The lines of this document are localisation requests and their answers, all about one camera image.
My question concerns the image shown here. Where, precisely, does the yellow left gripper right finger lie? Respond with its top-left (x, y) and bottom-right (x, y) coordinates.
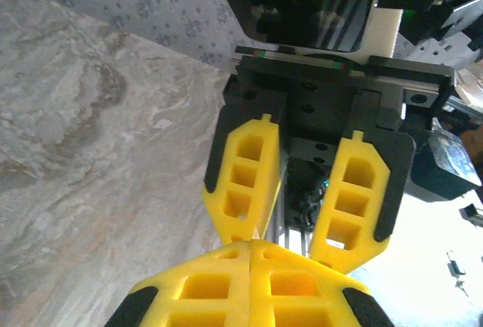
top-left (250, 239), bottom-right (395, 327)

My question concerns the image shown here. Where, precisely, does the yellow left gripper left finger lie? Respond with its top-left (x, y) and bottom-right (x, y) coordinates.
top-left (104, 239), bottom-right (253, 327)

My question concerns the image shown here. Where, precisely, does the small blue padlock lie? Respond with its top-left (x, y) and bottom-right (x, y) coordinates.
top-left (446, 250), bottom-right (467, 278)

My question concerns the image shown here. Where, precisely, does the small metal key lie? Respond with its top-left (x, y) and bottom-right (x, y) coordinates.
top-left (454, 279), bottom-right (471, 298)

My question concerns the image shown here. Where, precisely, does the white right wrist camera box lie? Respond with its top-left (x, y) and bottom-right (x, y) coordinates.
top-left (216, 0), bottom-right (401, 60)

